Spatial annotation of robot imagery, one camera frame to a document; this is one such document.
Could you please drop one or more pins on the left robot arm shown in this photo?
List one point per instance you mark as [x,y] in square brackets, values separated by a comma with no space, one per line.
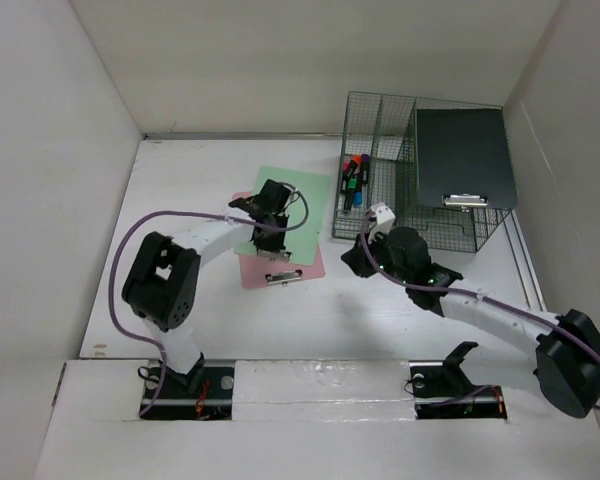
[161,284]

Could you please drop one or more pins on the purple capped black highlighter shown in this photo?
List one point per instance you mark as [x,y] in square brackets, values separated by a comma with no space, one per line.
[365,168]

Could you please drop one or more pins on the green wire mesh organizer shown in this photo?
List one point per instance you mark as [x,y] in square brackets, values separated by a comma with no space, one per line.
[382,126]

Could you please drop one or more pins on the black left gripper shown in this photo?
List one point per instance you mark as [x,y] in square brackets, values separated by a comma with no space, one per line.
[271,246]

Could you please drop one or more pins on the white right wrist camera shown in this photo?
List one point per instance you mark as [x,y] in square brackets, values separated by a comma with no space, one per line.
[380,221]

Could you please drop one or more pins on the black clipboard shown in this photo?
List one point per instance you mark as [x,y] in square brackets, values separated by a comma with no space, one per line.
[463,159]

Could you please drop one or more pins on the pink clipboard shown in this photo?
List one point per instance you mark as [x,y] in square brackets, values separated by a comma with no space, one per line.
[305,261]

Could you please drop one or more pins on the pink capped black highlighter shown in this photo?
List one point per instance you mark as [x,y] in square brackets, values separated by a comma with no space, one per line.
[343,184]

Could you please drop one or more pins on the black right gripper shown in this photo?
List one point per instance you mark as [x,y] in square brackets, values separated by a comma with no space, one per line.
[356,260]

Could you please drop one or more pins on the black mounting rail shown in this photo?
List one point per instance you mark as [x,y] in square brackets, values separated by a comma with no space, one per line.
[314,390]

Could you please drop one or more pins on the green capped black highlighter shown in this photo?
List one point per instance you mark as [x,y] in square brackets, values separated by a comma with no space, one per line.
[350,194]

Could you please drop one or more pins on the orange capped black highlighter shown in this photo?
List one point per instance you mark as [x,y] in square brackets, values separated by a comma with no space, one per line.
[351,167]

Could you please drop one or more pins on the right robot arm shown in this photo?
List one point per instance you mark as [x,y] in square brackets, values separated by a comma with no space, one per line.
[564,347]

